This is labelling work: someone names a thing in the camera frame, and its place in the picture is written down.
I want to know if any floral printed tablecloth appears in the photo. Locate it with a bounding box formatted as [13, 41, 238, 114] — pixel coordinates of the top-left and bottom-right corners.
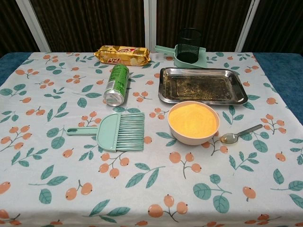
[0, 51, 303, 227]

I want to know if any pink bowl of yellow powder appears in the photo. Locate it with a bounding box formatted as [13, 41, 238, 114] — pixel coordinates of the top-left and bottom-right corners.
[168, 101, 221, 146]

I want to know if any black mesh pen holder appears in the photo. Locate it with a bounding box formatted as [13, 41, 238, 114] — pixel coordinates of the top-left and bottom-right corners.
[177, 28, 202, 64]

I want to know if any dark folding screen white frame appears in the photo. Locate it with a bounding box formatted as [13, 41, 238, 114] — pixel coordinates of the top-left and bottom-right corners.
[0, 0, 303, 57]

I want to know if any stainless steel rectangular tray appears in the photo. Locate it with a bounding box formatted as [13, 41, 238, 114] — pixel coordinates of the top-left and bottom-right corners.
[158, 67, 249, 105]

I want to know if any mint green hand brush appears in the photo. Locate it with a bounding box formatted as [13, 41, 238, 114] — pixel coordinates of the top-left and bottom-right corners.
[66, 112, 145, 152]

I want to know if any green drink can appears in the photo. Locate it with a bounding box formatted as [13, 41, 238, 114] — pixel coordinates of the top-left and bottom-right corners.
[103, 64, 130, 107]

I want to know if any black and silver spoon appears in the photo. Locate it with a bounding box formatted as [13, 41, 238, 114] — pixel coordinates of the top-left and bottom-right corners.
[220, 124, 263, 144]

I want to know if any gold biscuit packet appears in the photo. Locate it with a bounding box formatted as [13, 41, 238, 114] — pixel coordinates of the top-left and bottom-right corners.
[94, 45, 152, 66]

